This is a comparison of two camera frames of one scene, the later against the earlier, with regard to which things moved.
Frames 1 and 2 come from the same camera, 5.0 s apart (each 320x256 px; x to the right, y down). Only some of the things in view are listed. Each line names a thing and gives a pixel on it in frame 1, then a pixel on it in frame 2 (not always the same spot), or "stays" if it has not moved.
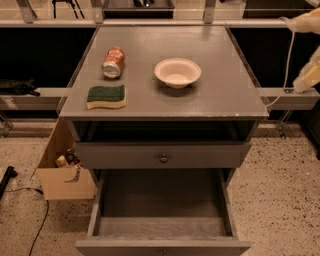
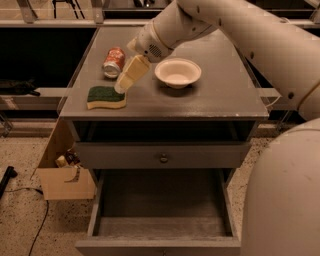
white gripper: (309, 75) -> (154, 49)
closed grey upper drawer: (161, 155) stays
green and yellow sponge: (106, 97) stays
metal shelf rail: (148, 23) stays
